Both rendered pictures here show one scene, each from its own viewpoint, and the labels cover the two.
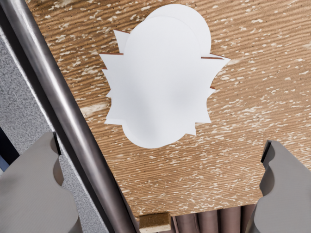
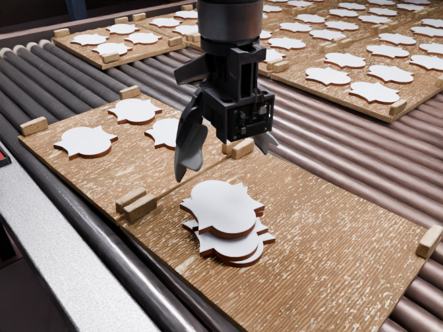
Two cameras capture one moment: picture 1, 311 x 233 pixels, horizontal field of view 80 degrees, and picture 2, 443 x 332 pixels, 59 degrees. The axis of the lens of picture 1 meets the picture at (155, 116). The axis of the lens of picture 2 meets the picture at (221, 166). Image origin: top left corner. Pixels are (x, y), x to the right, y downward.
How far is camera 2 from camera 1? 59 cm
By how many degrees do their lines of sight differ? 81
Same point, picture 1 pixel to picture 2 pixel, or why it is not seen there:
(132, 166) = (251, 300)
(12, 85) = (107, 293)
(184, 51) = (221, 186)
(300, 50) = (285, 184)
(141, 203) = not seen: outside the picture
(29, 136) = not seen: outside the picture
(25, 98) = (120, 300)
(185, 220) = not seen: outside the picture
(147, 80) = (211, 202)
